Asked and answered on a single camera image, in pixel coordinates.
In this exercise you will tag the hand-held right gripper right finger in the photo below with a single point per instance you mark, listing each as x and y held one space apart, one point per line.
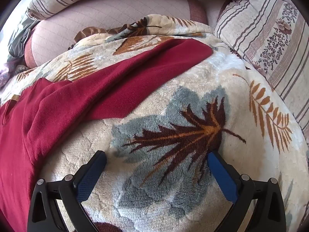
221 174

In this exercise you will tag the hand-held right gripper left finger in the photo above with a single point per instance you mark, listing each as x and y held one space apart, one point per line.
90 174

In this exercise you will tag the dark red garment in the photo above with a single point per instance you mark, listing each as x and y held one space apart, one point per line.
72 101

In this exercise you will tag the leaf-print plush blanket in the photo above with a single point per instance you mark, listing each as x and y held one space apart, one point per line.
193 96

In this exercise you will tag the purple floral cloth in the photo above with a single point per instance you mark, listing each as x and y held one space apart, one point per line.
4 73

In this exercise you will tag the striped floral pillow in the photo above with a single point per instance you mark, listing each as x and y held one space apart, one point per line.
265 41

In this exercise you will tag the grey pillow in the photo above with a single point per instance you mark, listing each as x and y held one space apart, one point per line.
21 36

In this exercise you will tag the pink quilted mattress cover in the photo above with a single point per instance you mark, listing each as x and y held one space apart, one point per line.
96 12

